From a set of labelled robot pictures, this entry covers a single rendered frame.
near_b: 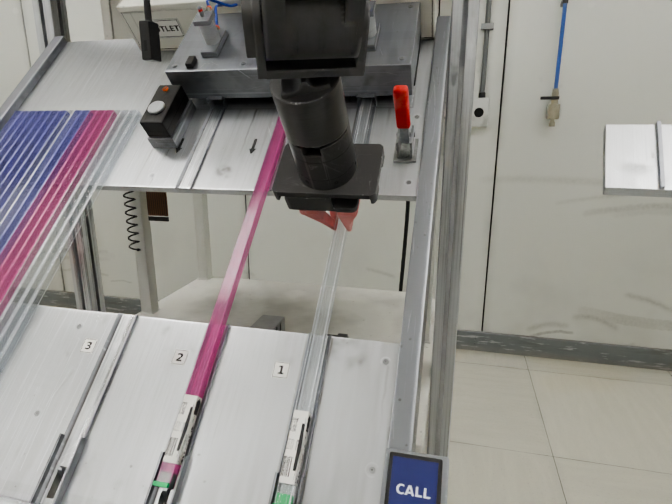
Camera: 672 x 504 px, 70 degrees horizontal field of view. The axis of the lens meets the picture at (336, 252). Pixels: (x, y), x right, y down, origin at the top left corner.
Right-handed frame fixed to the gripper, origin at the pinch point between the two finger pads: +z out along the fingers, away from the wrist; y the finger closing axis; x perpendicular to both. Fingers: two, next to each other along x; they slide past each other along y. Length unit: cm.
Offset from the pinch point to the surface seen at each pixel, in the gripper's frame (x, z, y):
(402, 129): -10.9, -3.6, -5.8
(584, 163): -122, 122, -64
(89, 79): -27, 1, 48
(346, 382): 17.8, 0.6, -3.4
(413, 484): 25.9, -4.0, -10.6
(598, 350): -63, 182, -80
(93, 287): -5, 35, 60
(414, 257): 4.4, -0.6, -8.5
